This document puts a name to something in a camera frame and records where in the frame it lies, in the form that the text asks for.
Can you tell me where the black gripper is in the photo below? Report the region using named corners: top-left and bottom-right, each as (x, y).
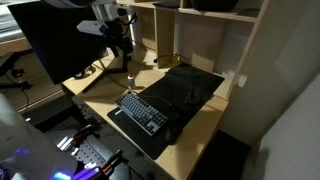
top-left (105, 19), bottom-right (133, 57)

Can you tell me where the white bottle with red cap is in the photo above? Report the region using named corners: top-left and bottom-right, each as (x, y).
top-left (127, 73), bottom-right (136, 90)

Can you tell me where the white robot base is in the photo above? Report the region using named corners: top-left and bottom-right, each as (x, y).
top-left (0, 94), bottom-right (78, 180)

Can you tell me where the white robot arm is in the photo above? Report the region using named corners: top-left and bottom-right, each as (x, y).
top-left (44, 0), bottom-right (137, 57)

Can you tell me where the black monitor stand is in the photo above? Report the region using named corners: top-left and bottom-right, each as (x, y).
top-left (82, 52), bottom-right (132, 94)

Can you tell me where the black computer monitor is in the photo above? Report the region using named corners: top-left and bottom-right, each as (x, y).
top-left (8, 1), bottom-right (106, 84)

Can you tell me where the black desk mat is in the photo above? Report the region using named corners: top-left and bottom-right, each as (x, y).
top-left (107, 63), bottom-right (224, 160)

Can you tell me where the dark grey mechanical keyboard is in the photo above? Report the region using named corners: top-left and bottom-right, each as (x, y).
top-left (115, 93), bottom-right (168, 136)

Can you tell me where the black red clamp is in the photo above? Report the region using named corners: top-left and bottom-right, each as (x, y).
top-left (73, 124), bottom-right (94, 142)

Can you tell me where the wooden desk with shelves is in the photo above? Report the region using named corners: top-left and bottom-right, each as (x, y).
top-left (64, 0), bottom-right (271, 180)

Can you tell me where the black computer mouse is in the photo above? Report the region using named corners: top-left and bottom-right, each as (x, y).
top-left (165, 127), bottom-right (183, 145)

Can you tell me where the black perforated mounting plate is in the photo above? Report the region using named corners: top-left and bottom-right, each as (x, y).
top-left (65, 135), bottom-right (113, 167)

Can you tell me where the black tripod stand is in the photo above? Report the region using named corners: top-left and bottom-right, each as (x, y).
top-left (0, 52), bottom-right (32, 90)

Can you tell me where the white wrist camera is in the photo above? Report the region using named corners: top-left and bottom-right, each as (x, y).
top-left (77, 20), bottom-right (108, 36)

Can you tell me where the black cable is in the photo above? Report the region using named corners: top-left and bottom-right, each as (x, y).
top-left (93, 63), bottom-right (139, 96)

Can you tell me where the red cable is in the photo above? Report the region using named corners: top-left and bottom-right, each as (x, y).
top-left (138, 94), bottom-right (183, 129)

